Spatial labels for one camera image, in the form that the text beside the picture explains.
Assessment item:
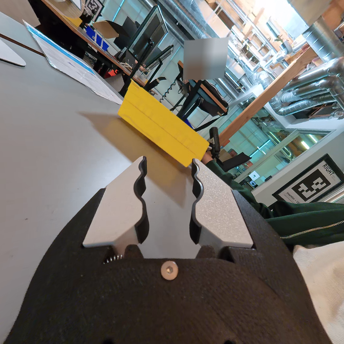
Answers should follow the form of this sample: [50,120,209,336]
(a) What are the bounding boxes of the person's white pants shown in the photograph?
[293,240,344,344]

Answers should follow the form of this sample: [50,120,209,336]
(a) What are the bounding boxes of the black legged workbench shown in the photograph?
[177,60,229,127]

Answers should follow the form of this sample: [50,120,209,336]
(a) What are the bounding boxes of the silver ventilation ducts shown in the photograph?
[266,16,344,119]

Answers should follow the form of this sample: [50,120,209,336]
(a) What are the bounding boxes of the laminated paper sheet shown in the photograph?
[23,20,124,105]

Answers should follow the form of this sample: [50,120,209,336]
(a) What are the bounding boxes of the wooden workbench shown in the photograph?
[40,0,154,90]

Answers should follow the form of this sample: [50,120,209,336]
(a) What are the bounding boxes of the instruction sheet on stand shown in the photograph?
[0,38,27,67]

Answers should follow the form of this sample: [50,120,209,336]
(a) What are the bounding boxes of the black computer monitor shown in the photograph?
[145,44,175,71]
[128,5,169,64]

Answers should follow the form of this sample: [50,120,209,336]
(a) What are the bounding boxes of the black framed marker sign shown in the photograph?
[272,154,344,205]

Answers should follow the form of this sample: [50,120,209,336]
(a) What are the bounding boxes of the person's right forearm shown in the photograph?
[206,159,272,215]

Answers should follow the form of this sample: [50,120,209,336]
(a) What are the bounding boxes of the blue plastic bin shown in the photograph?
[86,25,109,51]

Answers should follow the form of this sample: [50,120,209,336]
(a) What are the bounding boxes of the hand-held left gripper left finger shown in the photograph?
[82,156,149,258]

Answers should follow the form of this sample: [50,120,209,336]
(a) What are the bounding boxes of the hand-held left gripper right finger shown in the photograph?
[189,158,254,256]

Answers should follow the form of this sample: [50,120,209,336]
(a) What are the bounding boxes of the coiled black cable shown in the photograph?
[159,80,178,104]

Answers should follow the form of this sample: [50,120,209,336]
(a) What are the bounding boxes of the wooden post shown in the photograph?
[217,46,319,147]

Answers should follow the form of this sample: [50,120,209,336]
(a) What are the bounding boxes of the yellow plastic bin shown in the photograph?
[118,79,210,168]

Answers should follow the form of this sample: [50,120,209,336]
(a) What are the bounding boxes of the white fiducial marker sign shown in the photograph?
[85,0,104,18]

